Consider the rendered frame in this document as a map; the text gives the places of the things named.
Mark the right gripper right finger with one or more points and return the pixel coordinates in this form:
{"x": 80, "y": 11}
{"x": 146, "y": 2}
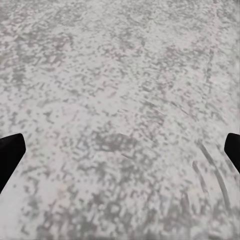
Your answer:
{"x": 232, "y": 149}

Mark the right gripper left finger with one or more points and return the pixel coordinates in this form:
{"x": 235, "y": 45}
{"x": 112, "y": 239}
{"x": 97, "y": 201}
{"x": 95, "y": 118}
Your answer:
{"x": 12, "y": 149}

